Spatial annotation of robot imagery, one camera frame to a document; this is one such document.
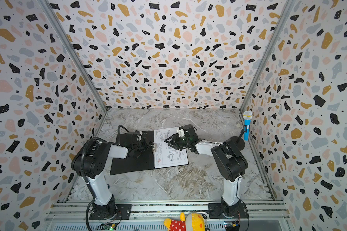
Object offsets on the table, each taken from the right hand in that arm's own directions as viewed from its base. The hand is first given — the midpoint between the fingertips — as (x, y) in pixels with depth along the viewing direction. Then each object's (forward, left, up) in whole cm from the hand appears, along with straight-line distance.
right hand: (163, 140), depth 88 cm
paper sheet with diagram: (-4, -2, -12) cm, 13 cm away
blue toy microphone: (+9, -49, +12) cm, 52 cm away
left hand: (+5, +8, -9) cm, 13 cm away
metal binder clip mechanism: (+2, +8, -12) cm, 14 cm away
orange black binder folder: (-9, +12, -12) cm, 19 cm away
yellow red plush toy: (-40, -18, -5) cm, 44 cm away
